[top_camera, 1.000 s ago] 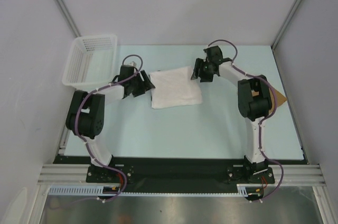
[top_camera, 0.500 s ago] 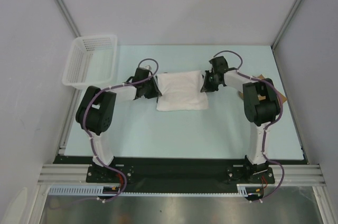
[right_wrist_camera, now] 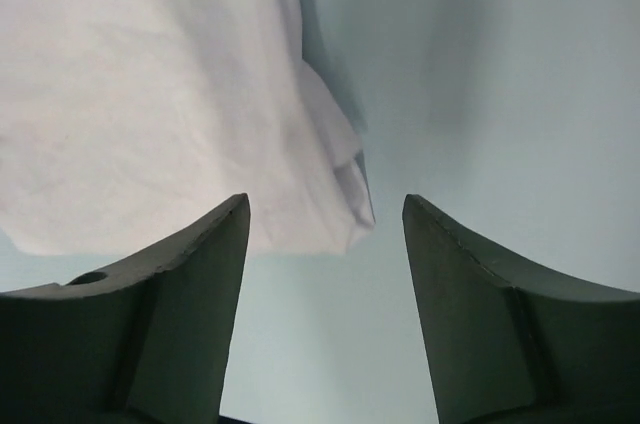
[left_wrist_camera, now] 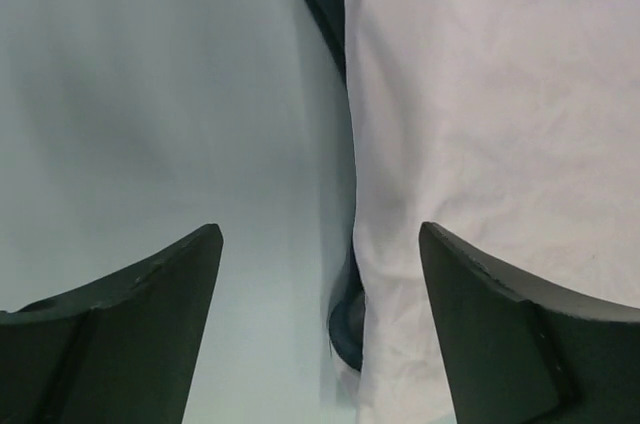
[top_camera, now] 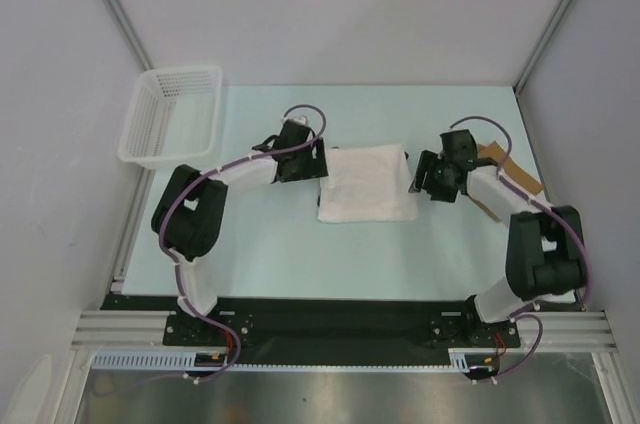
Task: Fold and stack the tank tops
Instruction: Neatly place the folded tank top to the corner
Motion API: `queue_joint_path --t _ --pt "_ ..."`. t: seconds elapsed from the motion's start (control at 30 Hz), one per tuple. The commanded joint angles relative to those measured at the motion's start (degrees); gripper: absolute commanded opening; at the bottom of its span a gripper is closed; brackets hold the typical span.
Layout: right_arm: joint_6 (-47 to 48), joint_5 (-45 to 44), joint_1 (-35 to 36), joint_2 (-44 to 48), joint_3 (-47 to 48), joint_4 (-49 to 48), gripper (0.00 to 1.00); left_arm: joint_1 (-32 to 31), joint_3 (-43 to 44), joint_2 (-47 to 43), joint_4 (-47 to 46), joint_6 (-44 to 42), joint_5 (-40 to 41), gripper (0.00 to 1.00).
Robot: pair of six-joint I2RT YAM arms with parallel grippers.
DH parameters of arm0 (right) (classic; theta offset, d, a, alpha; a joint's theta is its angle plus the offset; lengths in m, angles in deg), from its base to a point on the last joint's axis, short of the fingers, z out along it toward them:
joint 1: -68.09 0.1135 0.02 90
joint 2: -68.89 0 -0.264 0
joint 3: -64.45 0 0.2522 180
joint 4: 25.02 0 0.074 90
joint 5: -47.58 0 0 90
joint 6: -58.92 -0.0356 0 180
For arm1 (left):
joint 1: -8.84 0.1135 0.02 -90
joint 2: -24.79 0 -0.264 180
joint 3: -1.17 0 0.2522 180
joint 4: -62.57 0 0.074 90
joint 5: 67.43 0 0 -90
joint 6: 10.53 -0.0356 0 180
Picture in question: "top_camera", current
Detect tan tank top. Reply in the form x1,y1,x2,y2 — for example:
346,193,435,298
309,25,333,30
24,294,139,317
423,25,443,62
470,141,544,225

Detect white tank top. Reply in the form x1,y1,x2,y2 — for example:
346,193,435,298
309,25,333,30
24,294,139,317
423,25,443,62
318,144,418,224

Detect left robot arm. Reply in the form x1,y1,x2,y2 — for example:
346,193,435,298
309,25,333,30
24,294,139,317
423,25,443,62
151,119,328,344

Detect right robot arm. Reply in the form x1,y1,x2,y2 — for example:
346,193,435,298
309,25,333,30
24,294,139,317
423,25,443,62
409,129,590,345

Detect white plastic basket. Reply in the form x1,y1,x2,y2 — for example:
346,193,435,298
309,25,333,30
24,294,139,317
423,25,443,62
117,64,223,170

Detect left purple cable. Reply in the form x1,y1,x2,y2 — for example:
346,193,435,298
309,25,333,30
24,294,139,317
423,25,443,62
157,103,329,387

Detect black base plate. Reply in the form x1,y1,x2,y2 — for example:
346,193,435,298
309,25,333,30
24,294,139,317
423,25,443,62
102,294,521,367

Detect white cable duct right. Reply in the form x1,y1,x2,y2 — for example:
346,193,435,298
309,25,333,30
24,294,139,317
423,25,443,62
449,348,500,373

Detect white cable duct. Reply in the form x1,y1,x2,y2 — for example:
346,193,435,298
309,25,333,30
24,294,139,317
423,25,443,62
92,350,227,371
449,348,500,373

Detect right aluminium corner post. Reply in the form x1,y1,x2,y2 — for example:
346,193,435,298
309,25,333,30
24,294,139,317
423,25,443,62
513,0,576,98

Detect aluminium corner post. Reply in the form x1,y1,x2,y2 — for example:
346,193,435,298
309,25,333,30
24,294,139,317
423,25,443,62
513,0,576,98
102,0,154,72

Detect left aluminium corner post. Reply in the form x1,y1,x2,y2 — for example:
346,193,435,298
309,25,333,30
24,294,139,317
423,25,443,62
102,0,154,72

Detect white cable duct left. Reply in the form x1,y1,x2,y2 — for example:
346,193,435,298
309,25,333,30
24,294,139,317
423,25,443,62
92,350,227,371

